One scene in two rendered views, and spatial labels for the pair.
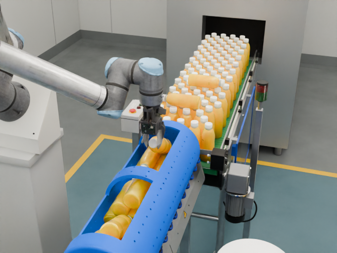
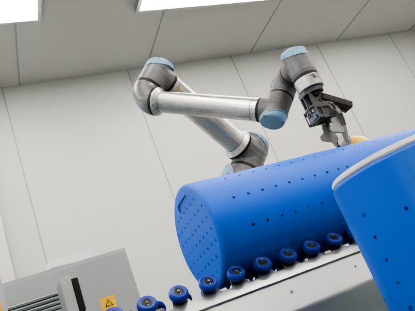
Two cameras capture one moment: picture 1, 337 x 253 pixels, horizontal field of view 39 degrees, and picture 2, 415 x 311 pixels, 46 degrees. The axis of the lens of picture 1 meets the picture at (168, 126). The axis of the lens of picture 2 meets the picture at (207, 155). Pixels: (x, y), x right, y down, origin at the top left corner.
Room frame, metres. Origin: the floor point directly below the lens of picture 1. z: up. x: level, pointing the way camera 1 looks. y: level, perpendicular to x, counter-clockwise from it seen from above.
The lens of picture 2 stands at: (0.35, -0.77, 0.86)
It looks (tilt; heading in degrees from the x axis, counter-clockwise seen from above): 19 degrees up; 47
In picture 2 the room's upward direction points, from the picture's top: 22 degrees counter-clockwise
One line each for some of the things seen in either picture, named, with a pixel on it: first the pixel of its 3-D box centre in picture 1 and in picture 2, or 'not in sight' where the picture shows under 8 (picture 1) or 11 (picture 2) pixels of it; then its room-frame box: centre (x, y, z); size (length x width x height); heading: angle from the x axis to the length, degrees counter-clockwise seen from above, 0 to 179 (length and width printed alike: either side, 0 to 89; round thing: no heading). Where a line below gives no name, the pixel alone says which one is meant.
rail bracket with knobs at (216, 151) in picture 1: (217, 160); not in sight; (2.07, -0.25, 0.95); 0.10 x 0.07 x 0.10; 74
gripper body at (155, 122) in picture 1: (150, 117); (318, 106); (1.67, 0.07, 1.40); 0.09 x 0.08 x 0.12; 164
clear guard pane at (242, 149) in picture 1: (243, 147); not in sight; (2.62, -0.47, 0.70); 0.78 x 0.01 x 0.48; 164
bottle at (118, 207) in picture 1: (128, 196); not in sight; (1.55, 0.16, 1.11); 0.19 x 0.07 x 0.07; 165
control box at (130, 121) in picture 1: (135, 115); not in sight; (2.35, 0.18, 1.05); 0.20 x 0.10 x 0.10; 164
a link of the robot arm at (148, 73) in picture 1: (150, 76); (298, 65); (1.68, 0.07, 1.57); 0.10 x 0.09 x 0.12; 67
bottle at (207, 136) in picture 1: (207, 142); not in sight; (2.16, -0.20, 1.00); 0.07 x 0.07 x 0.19
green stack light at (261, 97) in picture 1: (261, 95); not in sight; (2.35, -0.49, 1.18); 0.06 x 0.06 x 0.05
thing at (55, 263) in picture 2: not in sight; (70, 264); (1.47, 1.84, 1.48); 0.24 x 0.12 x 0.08; 171
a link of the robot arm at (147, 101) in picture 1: (151, 97); (309, 85); (1.68, 0.06, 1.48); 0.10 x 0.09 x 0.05; 74
